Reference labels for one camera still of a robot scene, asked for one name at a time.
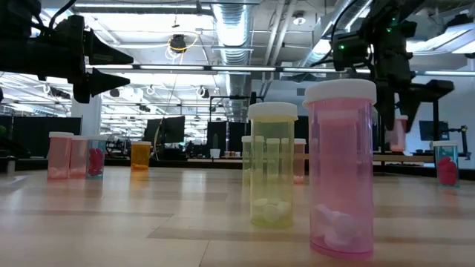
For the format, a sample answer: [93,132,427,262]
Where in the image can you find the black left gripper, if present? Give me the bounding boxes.
[0,15,135,105]

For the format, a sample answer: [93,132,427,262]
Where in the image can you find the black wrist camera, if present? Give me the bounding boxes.
[39,16,73,40]
[332,32,373,72]

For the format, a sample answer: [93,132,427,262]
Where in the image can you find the long ceiling light bar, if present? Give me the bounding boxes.
[85,65,475,75]

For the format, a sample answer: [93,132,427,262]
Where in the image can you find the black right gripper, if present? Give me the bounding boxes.
[370,13,456,134]

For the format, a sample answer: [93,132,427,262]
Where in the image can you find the black aluminium rig frame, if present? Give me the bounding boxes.
[209,94,441,171]

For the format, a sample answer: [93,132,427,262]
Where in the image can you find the black computer monitor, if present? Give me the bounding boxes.
[163,116,186,145]
[144,118,166,144]

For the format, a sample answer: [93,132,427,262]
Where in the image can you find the teal pill bottle red pills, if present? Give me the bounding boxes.
[86,135,108,179]
[432,139,460,188]

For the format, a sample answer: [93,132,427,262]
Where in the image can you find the silver round ventilation duct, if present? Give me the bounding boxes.
[211,0,255,123]
[300,0,372,70]

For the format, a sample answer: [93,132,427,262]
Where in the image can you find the tube with yellow tablets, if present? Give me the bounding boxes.
[281,137,291,179]

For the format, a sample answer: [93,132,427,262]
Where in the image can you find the black partition panel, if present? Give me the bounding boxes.
[206,121,250,154]
[13,116,82,159]

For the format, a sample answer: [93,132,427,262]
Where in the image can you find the yellow ceiling cable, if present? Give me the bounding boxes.
[165,31,201,60]

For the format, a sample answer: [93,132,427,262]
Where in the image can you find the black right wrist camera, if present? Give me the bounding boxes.
[332,32,373,72]

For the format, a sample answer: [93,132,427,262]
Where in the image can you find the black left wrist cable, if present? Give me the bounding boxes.
[47,0,78,30]

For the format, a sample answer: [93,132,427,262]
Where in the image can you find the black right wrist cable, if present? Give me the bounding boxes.
[331,3,367,42]

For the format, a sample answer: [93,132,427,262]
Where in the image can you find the pink pill bottle white cap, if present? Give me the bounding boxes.
[47,131,74,182]
[70,135,90,179]
[385,114,409,153]
[292,138,307,185]
[302,78,378,260]

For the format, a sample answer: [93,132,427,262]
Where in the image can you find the dark monitor on arm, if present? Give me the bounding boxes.
[419,120,451,142]

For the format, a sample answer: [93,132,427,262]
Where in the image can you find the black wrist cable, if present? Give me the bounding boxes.
[47,0,78,30]
[331,3,367,42]

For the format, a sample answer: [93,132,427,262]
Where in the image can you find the white building pillar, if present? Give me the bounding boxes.
[71,94,102,136]

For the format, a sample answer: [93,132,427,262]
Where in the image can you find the orange pill bottle white cap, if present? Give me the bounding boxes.
[130,140,152,171]

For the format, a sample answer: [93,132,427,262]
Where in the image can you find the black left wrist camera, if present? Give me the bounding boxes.
[39,16,73,40]

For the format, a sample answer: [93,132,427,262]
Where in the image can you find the black ceiling-mounted camera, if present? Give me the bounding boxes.
[168,33,189,53]

